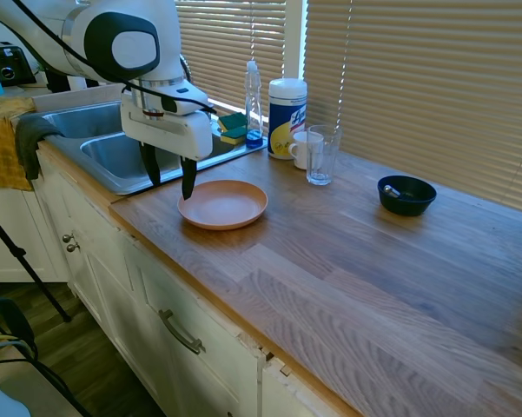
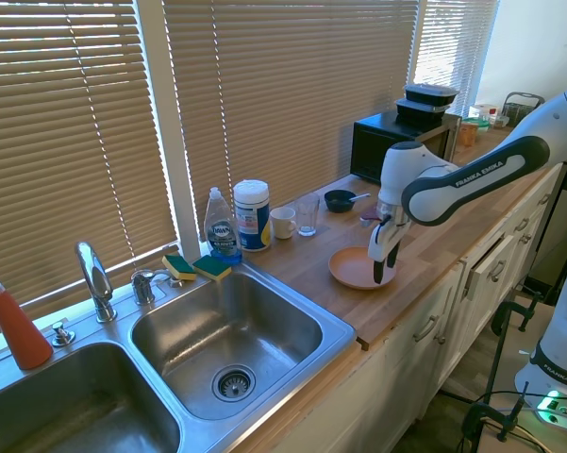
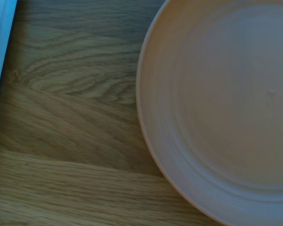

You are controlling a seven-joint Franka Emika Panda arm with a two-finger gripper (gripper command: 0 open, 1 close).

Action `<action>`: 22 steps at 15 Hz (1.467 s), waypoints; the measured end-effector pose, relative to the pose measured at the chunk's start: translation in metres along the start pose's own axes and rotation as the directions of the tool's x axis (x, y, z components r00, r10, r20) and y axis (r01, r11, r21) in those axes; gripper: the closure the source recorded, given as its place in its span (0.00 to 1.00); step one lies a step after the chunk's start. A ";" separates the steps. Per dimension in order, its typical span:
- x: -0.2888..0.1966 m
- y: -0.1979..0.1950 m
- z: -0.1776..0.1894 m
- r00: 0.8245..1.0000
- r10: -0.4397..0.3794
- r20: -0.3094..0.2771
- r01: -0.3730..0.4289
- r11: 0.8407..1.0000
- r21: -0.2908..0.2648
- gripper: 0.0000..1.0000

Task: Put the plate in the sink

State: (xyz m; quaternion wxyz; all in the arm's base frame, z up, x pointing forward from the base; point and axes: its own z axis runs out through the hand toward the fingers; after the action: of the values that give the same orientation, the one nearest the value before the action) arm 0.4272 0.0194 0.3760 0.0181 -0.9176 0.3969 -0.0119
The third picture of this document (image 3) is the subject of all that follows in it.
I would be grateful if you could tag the orange round plate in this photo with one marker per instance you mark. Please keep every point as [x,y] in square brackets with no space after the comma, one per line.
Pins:
[216,113]

